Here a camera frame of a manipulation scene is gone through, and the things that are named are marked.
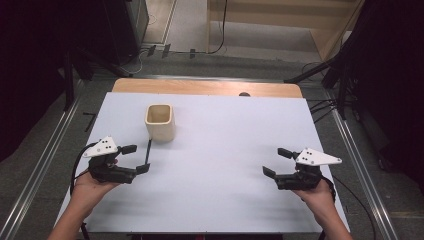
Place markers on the light wooden shelf unit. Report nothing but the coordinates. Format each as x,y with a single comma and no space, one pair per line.
283,16

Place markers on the black cabinet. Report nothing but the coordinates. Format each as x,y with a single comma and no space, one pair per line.
128,26

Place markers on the person's left hand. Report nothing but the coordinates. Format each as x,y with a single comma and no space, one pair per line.
87,189

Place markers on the wooden table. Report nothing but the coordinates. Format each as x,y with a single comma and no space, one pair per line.
200,87

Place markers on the black metal stand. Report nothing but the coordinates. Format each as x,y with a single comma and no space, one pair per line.
341,90
69,83

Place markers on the beige square cup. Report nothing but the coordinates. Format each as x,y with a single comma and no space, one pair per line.
160,125

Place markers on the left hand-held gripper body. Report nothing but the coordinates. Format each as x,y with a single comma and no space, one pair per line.
110,173

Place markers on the black angled floor tape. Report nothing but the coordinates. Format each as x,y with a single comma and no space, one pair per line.
90,120

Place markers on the dark curtain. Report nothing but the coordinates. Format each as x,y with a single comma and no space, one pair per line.
393,83
30,66

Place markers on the person's right hand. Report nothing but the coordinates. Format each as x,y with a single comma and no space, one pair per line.
316,196

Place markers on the metal floor rail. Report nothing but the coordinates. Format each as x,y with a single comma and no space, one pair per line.
43,163
361,168

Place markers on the black pen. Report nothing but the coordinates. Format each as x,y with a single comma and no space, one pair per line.
148,152

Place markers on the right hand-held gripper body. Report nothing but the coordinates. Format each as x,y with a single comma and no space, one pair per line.
301,178

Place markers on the dark round table hole cover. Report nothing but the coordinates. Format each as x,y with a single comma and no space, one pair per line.
244,94

